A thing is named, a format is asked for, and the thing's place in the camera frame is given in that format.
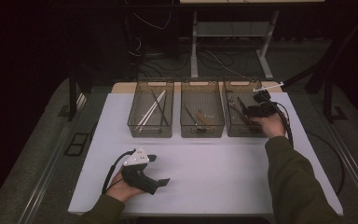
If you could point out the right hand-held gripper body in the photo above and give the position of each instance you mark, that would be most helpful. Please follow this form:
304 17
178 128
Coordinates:
262 109

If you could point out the long metal spoon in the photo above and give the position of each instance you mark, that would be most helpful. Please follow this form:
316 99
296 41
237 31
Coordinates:
190 113

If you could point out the white metal desk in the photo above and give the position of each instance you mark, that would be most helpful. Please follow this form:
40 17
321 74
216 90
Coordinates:
194 46

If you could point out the black rectangular floor frame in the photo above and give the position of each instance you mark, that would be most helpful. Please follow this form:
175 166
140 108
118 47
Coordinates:
76 144

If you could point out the person's left hand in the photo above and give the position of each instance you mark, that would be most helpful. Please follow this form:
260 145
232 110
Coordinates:
121 191

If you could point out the transparent brown plastic bin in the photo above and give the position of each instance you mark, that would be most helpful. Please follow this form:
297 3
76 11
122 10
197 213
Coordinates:
140 105
211 99
239 130

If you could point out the metal floor rail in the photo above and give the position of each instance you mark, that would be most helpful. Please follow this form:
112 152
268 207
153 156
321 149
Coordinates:
40 186
357 174

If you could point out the black metal stand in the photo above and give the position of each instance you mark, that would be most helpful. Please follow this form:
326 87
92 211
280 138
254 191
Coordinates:
72 99
327 99

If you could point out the person's right hand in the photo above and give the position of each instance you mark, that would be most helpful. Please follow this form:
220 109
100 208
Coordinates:
272 126

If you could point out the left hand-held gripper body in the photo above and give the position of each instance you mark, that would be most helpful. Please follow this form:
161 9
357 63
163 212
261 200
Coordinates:
135 177

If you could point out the white chopstick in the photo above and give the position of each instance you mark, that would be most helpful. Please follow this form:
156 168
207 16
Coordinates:
156 105
152 106

